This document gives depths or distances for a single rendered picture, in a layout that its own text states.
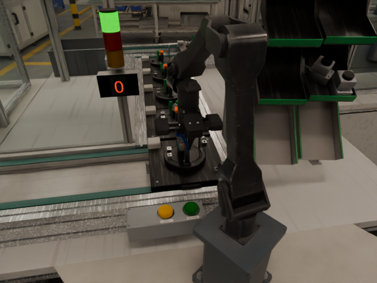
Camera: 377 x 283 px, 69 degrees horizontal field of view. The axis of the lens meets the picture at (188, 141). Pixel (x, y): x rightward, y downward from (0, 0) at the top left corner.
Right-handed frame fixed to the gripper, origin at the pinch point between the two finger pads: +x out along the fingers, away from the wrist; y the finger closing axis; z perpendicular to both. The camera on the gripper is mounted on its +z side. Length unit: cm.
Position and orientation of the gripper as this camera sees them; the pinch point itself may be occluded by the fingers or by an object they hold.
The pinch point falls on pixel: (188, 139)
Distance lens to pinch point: 79.8
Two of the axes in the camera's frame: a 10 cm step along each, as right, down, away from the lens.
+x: 0.0, 8.3, 5.6
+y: 9.9, -0.9, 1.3
